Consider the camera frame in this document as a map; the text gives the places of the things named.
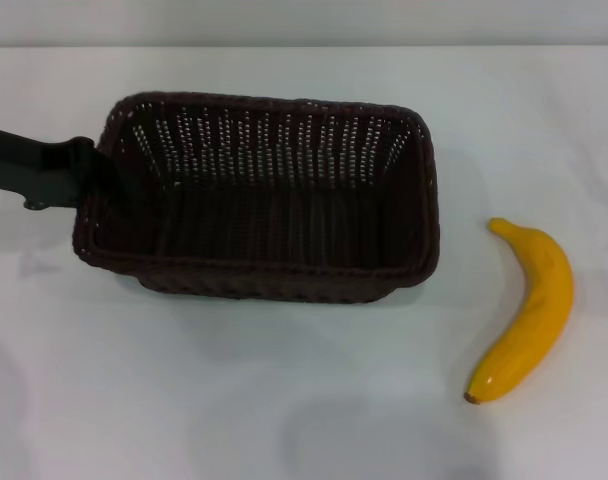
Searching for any dark brown woven basket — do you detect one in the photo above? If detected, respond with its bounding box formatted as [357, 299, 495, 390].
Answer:
[71, 90, 442, 304]

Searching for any yellow banana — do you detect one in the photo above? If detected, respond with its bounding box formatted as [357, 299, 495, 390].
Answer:
[463, 217, 576, 405]

